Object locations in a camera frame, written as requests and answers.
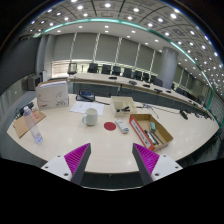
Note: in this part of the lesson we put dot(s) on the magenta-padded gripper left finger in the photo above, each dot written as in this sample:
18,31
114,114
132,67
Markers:
77,158

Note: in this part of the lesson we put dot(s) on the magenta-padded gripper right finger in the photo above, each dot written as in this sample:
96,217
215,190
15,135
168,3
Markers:
146,158

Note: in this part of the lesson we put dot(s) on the clear plastic water bottle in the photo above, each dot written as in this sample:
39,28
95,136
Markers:
33,128

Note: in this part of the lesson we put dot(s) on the black marker pen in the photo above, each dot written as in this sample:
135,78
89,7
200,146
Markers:
150,136

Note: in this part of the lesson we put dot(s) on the brown box with red label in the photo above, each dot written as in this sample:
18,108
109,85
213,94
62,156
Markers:
163,131

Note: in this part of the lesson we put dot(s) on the small white pack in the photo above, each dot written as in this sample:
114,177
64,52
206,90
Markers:
122,126

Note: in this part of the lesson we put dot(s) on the white ceramic mug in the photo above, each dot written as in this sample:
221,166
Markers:
90,116

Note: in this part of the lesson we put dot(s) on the flat round red coaster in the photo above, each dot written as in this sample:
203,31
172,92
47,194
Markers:
110,126

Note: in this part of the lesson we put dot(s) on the black stapler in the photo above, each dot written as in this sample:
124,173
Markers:
124,109

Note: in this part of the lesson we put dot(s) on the black desk microphone base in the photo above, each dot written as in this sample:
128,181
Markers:
183,114

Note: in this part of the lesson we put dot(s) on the black desk device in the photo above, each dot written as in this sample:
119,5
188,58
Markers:
85,96

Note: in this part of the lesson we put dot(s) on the cream divided organizer box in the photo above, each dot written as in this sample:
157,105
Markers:
116,101

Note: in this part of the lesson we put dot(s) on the brown paper envelope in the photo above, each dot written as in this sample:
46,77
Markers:
21,125

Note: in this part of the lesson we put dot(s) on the white printed cardboard box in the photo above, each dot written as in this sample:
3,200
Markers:
51,95

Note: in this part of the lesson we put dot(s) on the black power strip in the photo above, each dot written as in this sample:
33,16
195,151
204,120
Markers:
26,109

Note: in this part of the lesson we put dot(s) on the long curved conference desk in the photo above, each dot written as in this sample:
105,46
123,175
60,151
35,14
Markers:
100,80

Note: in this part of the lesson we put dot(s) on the grey cabinet box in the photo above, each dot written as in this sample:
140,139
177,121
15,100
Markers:
33,82

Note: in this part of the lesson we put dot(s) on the row of black office chairs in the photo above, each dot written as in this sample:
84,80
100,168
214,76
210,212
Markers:
116,70

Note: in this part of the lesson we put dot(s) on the round ceiling lights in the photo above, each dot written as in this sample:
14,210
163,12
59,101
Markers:
107,5

